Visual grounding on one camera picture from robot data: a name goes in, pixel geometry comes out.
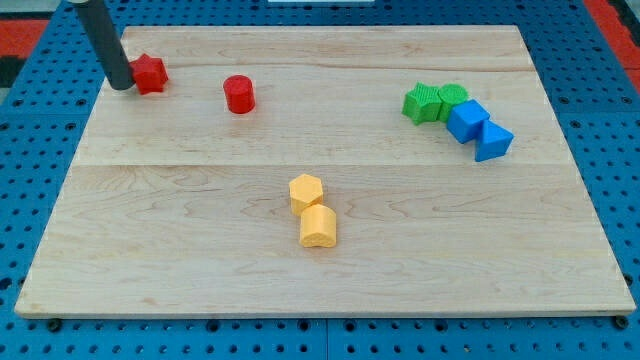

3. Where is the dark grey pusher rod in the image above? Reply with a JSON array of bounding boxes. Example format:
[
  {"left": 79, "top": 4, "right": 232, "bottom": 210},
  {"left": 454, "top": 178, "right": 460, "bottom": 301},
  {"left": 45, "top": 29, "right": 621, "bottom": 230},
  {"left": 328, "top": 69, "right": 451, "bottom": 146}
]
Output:
[{"left": 69, "top": 0, "right": 135, "bottom": 90}]

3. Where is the blue triangle block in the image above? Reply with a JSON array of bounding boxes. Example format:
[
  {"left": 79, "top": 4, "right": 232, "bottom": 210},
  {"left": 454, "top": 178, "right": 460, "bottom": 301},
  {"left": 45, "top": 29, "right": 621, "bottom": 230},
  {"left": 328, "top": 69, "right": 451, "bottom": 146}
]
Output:
[{"left": 475, "top": 120, "right": 514, "bottom": 162}]

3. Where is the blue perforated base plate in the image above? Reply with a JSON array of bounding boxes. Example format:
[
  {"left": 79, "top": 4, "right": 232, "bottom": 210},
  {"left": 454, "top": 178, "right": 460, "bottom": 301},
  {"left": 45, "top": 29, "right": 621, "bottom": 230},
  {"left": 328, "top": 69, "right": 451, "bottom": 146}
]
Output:
[{"left": 1, "top": 0, "right": 639, "bottom": 359}]

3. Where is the red star block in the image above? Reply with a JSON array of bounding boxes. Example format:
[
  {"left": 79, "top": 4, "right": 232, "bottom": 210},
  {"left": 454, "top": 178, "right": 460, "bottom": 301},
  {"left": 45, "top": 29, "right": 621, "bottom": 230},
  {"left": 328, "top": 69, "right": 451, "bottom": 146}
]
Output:
[{"left": 130, "top": 54, "right": 169, "bottom": 95}]

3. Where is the yellow hexagon block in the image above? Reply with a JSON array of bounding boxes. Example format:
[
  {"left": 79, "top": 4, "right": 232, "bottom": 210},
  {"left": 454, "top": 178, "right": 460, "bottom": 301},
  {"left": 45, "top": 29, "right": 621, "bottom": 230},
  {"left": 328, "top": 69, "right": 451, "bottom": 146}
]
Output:
[{"left": 289, "top": 174, "right": 324, "bottom": 216}]

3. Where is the yellow heart block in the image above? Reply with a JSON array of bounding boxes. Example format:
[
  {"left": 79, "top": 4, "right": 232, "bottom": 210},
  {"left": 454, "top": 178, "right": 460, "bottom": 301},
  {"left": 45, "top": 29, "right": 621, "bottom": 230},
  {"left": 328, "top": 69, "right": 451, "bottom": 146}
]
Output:
[{"left": 299, "top": 204, "right": 337, "bottom": 248}]

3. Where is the red cylinder block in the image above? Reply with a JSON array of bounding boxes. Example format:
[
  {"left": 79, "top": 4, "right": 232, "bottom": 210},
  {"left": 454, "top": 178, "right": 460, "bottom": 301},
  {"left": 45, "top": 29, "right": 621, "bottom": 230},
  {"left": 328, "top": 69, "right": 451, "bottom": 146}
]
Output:
[{"left": 223, "top": 75, "right": 255, "bottom": 114}]

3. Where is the blue cube block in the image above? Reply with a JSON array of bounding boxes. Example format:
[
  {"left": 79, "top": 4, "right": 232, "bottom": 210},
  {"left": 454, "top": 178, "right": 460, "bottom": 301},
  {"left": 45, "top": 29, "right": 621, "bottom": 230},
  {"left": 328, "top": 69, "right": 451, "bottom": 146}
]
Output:
[{"left": 446, "top": 100, "right": 490, "bottom": 144}]

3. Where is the green cylinder block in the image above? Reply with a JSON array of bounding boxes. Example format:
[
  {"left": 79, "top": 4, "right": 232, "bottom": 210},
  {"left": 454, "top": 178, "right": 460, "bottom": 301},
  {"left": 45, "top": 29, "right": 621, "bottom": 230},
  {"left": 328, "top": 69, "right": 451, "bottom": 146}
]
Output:
[{"left": 437, "top": 83, "right": 469, "bottom": 122}]

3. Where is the green star block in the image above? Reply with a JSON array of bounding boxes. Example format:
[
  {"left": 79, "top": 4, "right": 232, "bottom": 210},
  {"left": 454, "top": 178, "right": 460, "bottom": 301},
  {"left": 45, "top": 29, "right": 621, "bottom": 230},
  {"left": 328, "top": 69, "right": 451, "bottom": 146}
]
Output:
[{"left": 401, "top": 82, "right": 442, "bottom": 125}]

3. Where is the wooden board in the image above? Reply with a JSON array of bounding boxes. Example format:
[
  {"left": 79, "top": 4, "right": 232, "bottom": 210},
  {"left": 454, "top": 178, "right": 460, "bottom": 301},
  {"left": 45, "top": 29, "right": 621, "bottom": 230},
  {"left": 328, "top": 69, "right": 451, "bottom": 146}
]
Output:
[{"left": 15, "top": 25, "right": 636, "bottom": 319}]

